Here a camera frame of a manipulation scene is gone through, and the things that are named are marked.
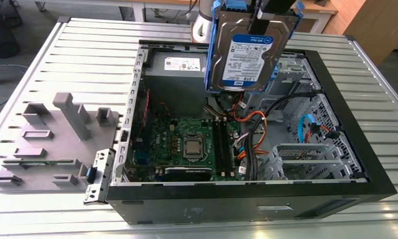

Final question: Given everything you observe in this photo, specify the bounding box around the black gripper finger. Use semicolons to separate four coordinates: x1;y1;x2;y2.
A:
248;0;299;35

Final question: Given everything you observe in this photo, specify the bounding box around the hard disk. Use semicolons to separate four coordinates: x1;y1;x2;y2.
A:
204;0;303;93

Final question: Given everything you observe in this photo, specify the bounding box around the blue data wire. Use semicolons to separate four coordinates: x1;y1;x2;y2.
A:
299;113;320;144

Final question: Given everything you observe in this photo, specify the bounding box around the orange power wire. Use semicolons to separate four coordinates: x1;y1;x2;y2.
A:
307;124;341;144

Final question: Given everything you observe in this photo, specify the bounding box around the silver disk bay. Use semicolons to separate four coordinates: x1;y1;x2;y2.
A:
261;143;367;182

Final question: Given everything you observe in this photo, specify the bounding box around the silver optical drive cage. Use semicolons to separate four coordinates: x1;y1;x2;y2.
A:
245;52;323;112

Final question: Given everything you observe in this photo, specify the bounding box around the wooden cabinet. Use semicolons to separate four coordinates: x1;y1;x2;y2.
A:
344;0;398;66

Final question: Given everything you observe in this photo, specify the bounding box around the grey power supply unit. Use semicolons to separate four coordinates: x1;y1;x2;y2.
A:
141;52;209;118

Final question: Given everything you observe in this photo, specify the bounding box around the CPU socket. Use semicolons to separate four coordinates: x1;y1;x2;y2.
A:
180;134;209;163

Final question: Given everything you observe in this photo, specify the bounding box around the green motherboard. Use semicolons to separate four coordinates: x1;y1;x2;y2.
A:
130;117;244;183

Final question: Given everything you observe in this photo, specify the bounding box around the silver CPU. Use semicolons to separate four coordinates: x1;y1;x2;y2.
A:
185;139;204;155

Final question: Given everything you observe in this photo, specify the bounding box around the black graphics card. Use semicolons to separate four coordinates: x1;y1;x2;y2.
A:
155;166;213;182

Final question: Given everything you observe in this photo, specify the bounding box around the black PC case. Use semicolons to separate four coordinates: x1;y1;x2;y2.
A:
104;39;398;226

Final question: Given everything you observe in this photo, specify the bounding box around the black round bin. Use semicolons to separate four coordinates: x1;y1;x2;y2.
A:
0;26;22;59

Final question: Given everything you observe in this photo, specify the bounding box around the grey parts rack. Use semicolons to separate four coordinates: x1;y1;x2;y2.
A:
0;93;126;193

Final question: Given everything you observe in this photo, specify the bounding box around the green RAM stick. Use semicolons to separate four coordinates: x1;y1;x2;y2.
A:
3;159;75;167

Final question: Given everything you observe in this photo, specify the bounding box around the coloured power wire bundle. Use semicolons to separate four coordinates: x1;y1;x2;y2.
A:
233;111;271;166

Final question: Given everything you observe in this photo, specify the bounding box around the black cable bundle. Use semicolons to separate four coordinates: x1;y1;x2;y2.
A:
245;91;321;181

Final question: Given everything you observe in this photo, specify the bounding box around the metal expansion slot bracket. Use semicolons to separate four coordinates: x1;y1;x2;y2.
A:
83;148;118;206

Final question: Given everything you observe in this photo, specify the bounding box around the blue floor cable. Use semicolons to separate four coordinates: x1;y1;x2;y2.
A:
0;63;27;110

